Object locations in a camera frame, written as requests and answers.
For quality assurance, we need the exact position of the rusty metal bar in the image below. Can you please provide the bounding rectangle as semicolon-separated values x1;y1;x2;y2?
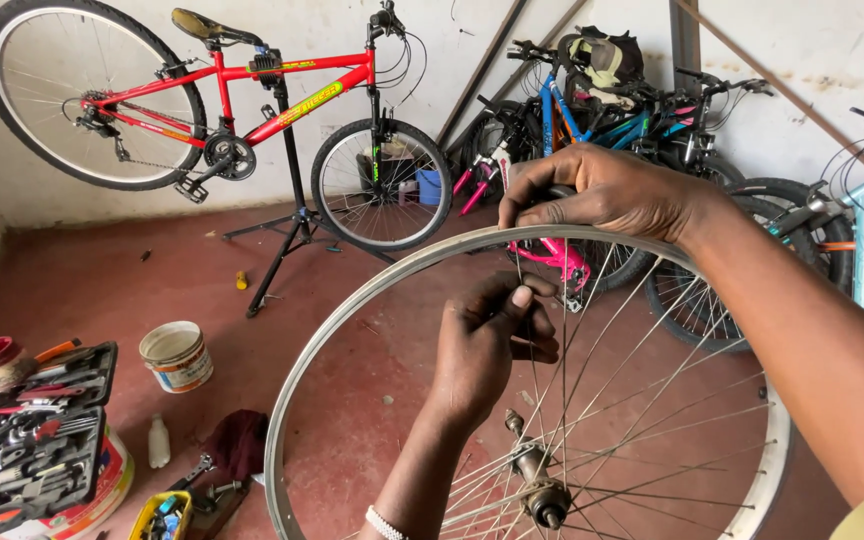
690;0;864;200

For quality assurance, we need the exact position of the blue plastic bucket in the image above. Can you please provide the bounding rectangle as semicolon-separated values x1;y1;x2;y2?
415;168;444;207

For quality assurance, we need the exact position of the dark metal bar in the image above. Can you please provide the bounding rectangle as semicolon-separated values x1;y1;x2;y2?
435;0;531;148
447;0;591;155

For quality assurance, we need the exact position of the black bicycle repair stand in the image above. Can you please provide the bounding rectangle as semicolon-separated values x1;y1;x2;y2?
222;48;397;320

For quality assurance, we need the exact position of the yellow parts box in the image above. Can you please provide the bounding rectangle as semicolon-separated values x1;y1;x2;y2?
128;490;194;540

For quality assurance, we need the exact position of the steel wrench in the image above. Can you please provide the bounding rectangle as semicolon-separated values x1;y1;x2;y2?
169;453;217;493

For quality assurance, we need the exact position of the black plastic container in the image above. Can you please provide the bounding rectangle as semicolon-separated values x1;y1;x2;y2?
357;150;403;196

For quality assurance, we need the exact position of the maroon cloth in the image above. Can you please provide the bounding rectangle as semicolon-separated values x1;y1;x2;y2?
203;408;270;485

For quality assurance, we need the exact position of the small white paint bucket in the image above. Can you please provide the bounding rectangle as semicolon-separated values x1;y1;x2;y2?
138;320;215;395

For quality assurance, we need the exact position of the teal bicycle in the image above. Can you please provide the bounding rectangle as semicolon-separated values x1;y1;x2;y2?
589;66;776;189

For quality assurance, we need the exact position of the silver spoked bicycle wheel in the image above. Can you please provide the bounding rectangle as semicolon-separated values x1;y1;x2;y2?
263;223;795;540

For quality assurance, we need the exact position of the large white plastic bucket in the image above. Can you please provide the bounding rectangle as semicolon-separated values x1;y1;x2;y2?
0;423;136;540

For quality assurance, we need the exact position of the orange handled tool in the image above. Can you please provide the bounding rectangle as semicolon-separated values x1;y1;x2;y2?
33;337;84;364

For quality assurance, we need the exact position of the grey upright metal post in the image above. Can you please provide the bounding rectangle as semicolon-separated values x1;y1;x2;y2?
669;0;703;91

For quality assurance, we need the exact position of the white bead bracelet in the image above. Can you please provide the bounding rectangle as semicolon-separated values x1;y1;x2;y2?
364;504;409;540

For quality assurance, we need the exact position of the black and olive backpack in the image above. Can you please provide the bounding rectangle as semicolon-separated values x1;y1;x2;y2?
556;25;648;111

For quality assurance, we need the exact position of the black tool case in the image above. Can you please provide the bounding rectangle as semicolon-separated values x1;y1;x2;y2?
0;340;120;538

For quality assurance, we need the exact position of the person's left hand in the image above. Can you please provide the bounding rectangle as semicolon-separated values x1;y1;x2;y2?
430;270;561;423

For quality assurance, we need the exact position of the red bicycle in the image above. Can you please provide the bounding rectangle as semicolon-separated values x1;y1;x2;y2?
0;0;454;253

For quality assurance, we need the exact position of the person's right hand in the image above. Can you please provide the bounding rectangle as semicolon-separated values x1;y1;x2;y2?
498;142;712;247

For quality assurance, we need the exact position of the small white plastic bottle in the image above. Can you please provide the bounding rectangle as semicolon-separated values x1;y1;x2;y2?
147;413;172;471

